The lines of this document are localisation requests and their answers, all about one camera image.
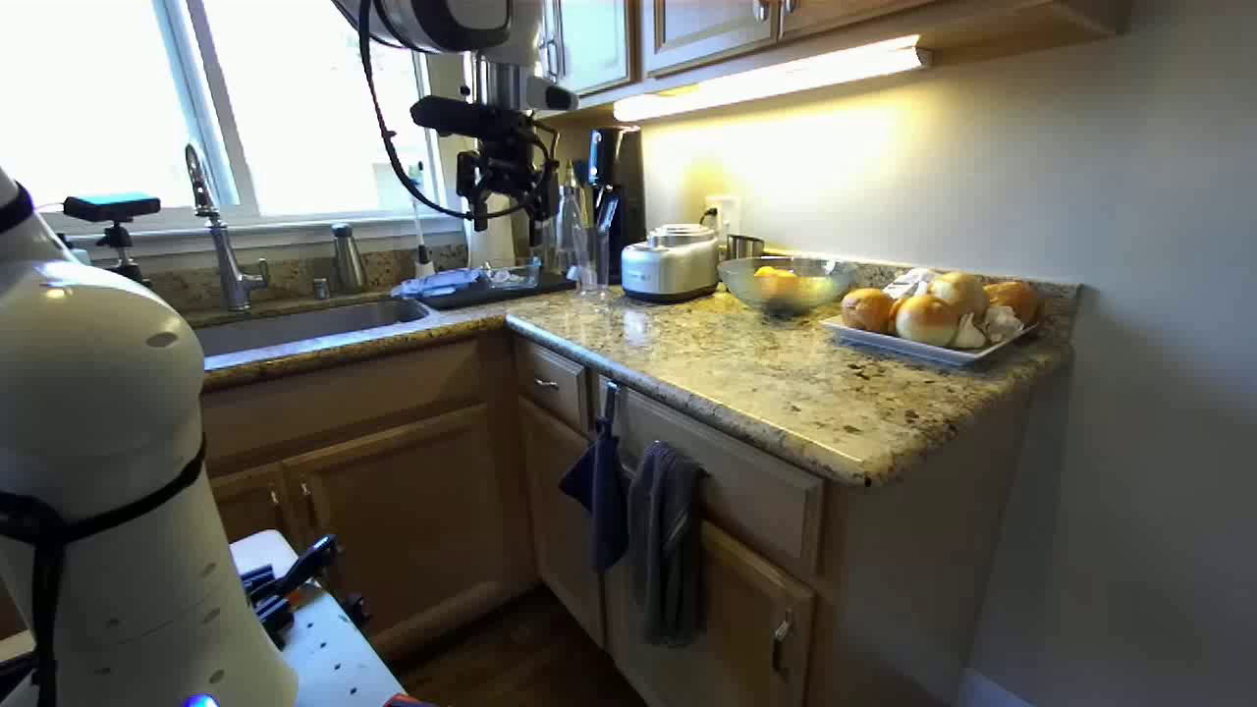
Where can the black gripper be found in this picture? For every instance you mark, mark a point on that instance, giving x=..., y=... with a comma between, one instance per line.
x=508, y=158

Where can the navy blue cloth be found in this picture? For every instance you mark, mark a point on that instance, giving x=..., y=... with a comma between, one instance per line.
x=604, y=494

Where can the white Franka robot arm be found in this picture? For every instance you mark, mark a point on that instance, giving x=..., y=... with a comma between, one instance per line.
x=93, y=432

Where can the wooden cabinet door behind cloths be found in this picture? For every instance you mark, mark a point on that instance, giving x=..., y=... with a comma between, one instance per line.
x=733, y=630

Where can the white paper towel roll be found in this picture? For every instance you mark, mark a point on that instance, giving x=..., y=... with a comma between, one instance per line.
x=494, y=241

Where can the black ribbed drying mat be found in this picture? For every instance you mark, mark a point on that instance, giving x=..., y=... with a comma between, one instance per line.
x=525, y=284

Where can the clear bottle with silver cap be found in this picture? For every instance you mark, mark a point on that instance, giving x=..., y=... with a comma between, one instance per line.
x=587, y=241

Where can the blue plastic container lid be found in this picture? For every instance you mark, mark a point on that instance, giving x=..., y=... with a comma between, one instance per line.
x=454, y=280

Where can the black soda maker machine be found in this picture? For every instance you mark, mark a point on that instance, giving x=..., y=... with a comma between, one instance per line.
x=626, y=181

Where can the silver round kitchen appliance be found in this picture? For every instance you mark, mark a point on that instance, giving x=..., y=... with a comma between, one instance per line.
x=668, y=262

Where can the chrome soap dispenser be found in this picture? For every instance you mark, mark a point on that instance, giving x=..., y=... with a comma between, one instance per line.
x=346, y=257

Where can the glass-front upper cabinet door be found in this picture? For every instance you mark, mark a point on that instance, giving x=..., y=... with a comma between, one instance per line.
x=589, y=41

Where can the stainless steel sink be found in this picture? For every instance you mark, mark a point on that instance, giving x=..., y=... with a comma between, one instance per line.
x=306, y=325

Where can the wooden upper cabinet door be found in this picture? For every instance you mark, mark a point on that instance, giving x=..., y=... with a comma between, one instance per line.
x=710, y=29

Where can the yellow fruit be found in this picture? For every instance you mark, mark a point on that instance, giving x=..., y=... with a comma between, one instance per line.
x=775, y=284

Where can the clear glass fruit bowl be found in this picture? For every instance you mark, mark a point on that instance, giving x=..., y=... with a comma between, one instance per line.
x=788, y=284

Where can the under-cabinet light strip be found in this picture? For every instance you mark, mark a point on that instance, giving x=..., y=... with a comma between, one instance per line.
x=771, y=79

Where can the chrome kitchen faucet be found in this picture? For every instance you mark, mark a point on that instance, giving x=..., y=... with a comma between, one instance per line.
x=217, y=238

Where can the narrow wooden cabinet door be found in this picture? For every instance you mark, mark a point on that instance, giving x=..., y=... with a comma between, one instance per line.
x=558, y=525

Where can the wide wooden sink cabinet door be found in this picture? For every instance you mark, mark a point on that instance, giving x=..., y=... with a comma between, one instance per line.
x=412, y=515

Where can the wooden drawer with hooks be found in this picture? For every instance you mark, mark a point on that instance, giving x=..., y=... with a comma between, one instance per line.
x=749, y=484

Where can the grey cloth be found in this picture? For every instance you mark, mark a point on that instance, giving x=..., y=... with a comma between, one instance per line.
x=668, y=542

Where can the white rectangular tray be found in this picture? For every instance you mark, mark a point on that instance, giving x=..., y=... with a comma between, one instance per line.
x=918, y=348

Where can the pale bread roll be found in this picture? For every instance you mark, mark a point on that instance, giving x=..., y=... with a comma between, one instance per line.
x=930, y=318

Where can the black clamp tool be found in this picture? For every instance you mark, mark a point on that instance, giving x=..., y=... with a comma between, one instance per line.
x=288, y=584

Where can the white perforated robot table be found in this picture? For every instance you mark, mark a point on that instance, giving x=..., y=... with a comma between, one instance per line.
x=336, y=651

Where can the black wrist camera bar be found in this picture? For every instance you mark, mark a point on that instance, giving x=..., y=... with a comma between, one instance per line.
x=463, y=117

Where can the white wall outlet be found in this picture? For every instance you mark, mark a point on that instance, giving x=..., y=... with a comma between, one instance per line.
x=724, y=213

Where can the white window frame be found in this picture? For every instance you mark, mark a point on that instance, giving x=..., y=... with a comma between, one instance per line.
x=220, y=111

